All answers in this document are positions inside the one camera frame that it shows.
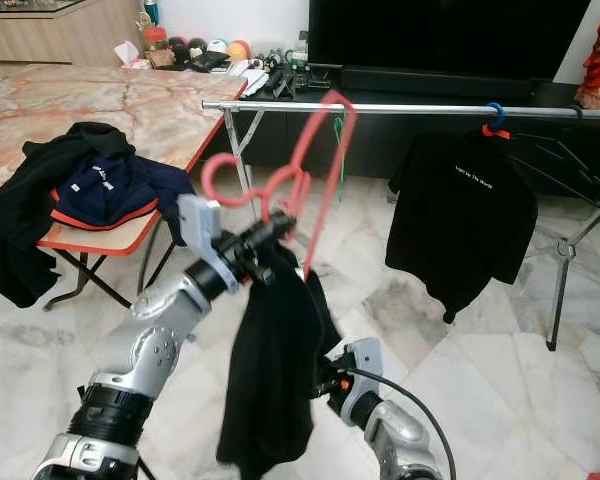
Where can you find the black soundbar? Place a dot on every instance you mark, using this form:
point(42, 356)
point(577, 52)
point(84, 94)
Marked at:
point(430, 82)

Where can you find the navy garment red trim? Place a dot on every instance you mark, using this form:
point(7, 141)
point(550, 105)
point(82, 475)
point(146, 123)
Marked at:
point(110, 190)

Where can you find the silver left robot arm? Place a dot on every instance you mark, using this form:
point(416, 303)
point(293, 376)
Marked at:
point(140, 355)

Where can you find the black flat television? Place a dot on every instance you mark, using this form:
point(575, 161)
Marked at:
point(440, 35)

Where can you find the green plastic hanger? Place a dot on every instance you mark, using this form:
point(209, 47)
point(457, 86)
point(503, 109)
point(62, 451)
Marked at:
point(339, 150)

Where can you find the blue gold trophy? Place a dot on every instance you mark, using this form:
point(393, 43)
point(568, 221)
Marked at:
point(149, 12)

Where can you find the black TV console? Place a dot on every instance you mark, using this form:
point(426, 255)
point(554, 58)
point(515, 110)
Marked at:
point(370, 150)

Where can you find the black T-shirt red collar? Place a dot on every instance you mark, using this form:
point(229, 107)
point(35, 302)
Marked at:
point(460, 215)

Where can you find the white tissue pack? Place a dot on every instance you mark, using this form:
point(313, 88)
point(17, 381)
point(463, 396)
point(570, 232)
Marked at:
point(128, 57)

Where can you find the blue plastic hanger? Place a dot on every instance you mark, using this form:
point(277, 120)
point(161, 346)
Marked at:
point(502, 117)

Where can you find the light wooden cabinet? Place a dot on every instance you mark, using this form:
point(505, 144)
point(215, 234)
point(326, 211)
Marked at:
point(40, 35)

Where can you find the clear plastic bottle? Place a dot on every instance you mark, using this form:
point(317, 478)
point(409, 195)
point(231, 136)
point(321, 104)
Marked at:
point(302, 48)

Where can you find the red lid jar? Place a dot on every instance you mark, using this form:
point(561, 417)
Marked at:
point(157, 45)

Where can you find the silver metal clothes rack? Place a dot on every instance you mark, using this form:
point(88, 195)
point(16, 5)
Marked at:
point(420, 110)

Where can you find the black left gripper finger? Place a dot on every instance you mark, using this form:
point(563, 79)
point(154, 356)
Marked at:
point(280, 246)
point(275, 225)

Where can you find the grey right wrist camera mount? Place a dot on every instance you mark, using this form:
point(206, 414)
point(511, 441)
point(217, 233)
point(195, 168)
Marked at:
point(365, 360)

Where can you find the black printed shirt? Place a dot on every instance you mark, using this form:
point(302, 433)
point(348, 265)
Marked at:
point(275, 370)

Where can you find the marble top folding table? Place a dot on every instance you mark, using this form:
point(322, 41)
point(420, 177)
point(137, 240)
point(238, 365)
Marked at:
point(120, 100)

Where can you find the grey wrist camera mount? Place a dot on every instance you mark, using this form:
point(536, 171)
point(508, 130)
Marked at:
point(198, 228)
point(365, 360)

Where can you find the black hoodie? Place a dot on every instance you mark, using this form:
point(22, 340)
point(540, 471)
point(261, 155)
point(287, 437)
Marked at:
point(30, 220)

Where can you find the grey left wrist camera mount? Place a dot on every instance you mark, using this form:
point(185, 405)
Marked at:
point(198, 228)

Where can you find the red plastic hanger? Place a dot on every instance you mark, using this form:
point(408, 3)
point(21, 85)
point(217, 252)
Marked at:
point(280, 190)

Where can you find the white paper stack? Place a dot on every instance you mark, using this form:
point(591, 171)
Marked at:
point(245, 75)

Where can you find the orange yellow ball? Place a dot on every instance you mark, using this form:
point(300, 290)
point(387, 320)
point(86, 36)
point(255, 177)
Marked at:
point(239, 50)

